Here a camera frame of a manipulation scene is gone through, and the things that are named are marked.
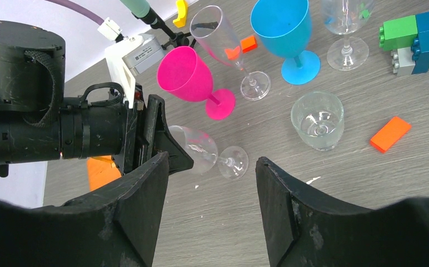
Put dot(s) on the orange flat block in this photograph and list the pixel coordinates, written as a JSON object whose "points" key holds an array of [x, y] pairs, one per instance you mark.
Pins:
{"points": [[248, 44]]}

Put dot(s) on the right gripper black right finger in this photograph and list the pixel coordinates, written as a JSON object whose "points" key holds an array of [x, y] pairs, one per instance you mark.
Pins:
{"points": [[304, 226]]}

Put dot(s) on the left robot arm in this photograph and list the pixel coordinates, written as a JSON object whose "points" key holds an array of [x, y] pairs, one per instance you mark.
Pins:
{"points": [[38, 123]]}

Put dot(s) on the red small block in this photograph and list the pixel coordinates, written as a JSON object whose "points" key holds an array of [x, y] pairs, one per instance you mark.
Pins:
{"points": [[387, 136]]}

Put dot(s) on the blue plastic wine glass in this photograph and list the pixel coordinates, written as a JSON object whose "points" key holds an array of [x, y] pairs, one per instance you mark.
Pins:
{"points": [[285, 29]]}

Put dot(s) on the pink plastic wine glass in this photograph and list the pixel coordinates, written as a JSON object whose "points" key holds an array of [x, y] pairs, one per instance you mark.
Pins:
{"points": [[184, 74]]}

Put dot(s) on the clear wine glass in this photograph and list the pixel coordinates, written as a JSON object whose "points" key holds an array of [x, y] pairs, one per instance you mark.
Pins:
{"points": [[318, 118], [213, 31], [232, 162], [343, 18]]}

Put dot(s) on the yellow small block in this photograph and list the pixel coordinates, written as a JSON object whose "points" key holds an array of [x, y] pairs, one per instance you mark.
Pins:
{"points": [[182, 12]]}

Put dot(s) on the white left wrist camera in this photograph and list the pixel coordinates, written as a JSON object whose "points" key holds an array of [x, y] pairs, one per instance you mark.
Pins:
{"points": [[130, 57]]}

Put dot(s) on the mint green microphone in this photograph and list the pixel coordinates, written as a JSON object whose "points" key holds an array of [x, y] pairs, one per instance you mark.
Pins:
{"points": [[139, 8]]}

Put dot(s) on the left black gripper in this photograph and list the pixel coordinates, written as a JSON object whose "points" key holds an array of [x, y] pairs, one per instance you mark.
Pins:
{"points": [[100, 123]]}

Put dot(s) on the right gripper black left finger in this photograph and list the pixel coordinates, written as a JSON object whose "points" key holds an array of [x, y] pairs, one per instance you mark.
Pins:
{"points": [[115, 225]]}

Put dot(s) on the orange wooden rack base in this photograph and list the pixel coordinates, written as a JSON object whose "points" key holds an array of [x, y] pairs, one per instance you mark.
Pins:
{"points": [[101, 170]]}

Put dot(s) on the stacked lego brick block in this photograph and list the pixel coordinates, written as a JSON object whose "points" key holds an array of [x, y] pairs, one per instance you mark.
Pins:
{"points": [[407, 40]]}

